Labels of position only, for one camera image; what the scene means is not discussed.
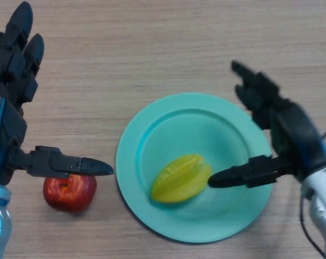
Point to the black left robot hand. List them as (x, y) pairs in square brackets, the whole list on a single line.
[(5, 126)]

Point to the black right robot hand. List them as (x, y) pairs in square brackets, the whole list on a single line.
[(295, 129)]

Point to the yellow starfruit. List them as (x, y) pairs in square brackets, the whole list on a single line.
[(182, 179)]

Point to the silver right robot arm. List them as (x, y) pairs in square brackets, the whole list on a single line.
[(323, 205)]

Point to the green round plate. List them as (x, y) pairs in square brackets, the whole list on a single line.
[(179, 126)]

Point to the red apple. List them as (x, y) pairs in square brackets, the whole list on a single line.
[(68, 195)]

